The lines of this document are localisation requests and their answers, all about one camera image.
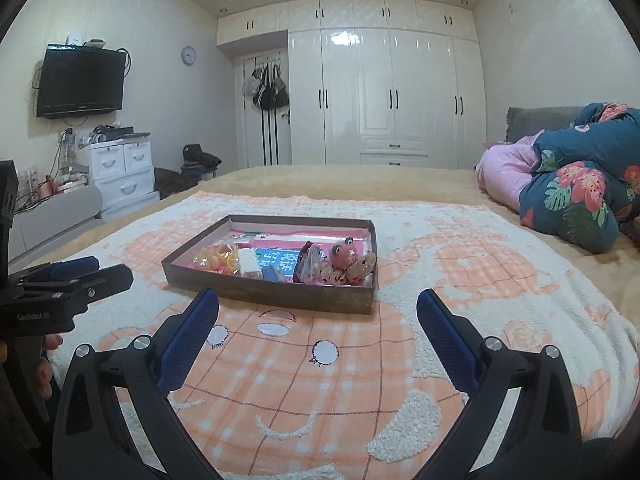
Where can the grey pillow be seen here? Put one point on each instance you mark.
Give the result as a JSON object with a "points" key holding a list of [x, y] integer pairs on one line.
{"points": [[528, 121]]}

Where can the pink plush hair accessory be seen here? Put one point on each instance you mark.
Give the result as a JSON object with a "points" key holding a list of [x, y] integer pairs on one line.
{"points": [[346, 266]]}

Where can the pink quilt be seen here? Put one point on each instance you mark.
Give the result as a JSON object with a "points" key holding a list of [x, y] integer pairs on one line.
{"points": [[505, 169]]}

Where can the white wardrobe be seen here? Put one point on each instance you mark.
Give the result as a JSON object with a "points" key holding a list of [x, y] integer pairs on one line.
{"points": [[396, 83]]}

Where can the wall mounted black television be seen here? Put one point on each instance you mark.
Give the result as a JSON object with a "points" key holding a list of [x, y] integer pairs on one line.
{"points": [[80, 81]]}

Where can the round wall clock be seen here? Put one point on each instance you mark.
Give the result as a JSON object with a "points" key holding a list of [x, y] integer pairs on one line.
{"points": [[188, 55]]}

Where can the beige bed cover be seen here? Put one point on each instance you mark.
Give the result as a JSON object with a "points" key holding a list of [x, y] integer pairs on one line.
{"points": [[615, 273]]}

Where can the brown cardboard tray box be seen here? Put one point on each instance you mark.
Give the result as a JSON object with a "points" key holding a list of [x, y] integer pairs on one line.
{"points": [[210, 259]]}

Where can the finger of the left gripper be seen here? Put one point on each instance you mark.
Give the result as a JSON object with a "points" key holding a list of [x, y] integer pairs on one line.
{"points": [[62, 271], [85, 290]]}

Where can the blue floral quilt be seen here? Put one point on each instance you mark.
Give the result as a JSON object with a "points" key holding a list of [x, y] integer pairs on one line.
{"points": [[585, 178]]}

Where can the white door with bags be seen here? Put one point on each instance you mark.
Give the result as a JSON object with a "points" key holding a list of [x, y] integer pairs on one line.
{"points": [[264, 136]]}

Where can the person's left hand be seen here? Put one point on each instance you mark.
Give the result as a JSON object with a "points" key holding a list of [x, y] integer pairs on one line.
{"points": [[43, 371]]}

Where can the white comb hair clip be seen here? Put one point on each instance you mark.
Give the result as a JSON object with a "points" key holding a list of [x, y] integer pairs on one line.
{"points": [[248, 263]]}

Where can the yellow rings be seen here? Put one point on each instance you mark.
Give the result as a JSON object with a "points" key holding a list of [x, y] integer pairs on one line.
{"points": [[220, 257]]}

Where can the pile of dark clothes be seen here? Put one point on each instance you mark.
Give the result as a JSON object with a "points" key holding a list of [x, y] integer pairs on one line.
{"points": [[197, 165]]}

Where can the blue card with characters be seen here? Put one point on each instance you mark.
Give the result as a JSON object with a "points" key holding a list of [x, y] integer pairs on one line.
{"points": [[285, 259]]}

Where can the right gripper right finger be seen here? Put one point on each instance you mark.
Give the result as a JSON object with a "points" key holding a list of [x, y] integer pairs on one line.
{"points": [[543, 439]]}

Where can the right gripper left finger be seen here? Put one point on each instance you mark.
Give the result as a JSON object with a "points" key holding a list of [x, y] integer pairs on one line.
{"points": [[91, 439]]}

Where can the white drawer cabinet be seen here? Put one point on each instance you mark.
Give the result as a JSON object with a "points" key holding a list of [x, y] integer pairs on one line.
{"points": [[122, 170]]}

